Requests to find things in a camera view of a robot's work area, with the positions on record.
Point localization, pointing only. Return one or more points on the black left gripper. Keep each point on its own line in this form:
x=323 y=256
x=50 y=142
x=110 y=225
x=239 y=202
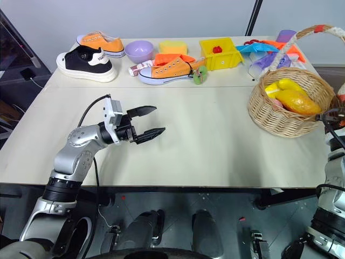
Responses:
x=126 y=129

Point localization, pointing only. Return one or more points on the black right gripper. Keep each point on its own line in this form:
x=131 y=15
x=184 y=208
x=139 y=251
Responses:
x=327 y=116

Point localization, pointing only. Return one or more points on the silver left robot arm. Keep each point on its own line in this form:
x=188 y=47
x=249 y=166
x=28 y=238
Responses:
x=72 y=159

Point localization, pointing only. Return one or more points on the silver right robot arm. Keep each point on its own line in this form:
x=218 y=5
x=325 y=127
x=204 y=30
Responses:
x=332 y=189

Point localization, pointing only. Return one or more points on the orange yellow mango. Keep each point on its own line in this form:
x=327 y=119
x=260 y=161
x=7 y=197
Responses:
x=299 y=103

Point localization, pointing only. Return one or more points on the yellow banana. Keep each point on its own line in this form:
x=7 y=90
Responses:
x=287 y=85

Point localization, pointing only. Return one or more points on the pink peach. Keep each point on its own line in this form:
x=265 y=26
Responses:
x=277 y=103

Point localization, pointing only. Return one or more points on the orange canvas sneaker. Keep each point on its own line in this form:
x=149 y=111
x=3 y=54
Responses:
x=167 y=72
x=107 y=44

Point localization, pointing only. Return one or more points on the green toy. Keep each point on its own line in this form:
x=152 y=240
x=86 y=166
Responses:
x=200 y=76

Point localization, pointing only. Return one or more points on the purple plastic bowl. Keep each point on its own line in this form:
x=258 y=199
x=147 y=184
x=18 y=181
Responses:
x=138 y=51

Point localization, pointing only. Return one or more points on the yellow sponge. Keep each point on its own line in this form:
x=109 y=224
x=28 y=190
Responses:
x=172 y=47

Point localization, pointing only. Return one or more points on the purple white pouch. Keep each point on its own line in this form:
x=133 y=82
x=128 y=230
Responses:
x=262 y=63

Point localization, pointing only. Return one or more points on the black and white sneaker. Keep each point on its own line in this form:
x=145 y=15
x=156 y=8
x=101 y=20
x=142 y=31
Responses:
x=81 y=64

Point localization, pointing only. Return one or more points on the yellow plastic bin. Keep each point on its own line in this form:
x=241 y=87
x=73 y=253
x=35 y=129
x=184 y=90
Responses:
x=223 y=60

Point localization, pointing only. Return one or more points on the blue plastic bag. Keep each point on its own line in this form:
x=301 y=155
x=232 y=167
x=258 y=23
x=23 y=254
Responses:
x=256 y=48

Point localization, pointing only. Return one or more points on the small red toy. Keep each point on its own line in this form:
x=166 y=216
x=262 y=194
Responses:
x=217 y=49

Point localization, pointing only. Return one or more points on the red scissors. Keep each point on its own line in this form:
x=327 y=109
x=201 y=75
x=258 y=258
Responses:
x=250 y=42

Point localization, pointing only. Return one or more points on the dark rounded robot leg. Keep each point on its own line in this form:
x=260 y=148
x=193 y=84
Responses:
x=144 y=229
x=206 y=232

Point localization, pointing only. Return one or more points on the black floor clamp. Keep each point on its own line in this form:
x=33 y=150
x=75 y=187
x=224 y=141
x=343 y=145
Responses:
x=114 y=234
x=260 y=244

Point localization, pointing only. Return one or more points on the black vertical pole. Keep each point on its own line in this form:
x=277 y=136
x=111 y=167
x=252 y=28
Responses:
x=254 y=17

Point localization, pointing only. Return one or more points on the dark rounded robot torso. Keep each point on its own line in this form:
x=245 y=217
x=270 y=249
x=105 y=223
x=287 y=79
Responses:
x=183 y=253

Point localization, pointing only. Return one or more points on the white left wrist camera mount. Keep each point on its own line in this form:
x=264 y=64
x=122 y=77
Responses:
x=112 y=113

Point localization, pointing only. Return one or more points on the black table frame foot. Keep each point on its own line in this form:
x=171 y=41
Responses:
x=285 y=199

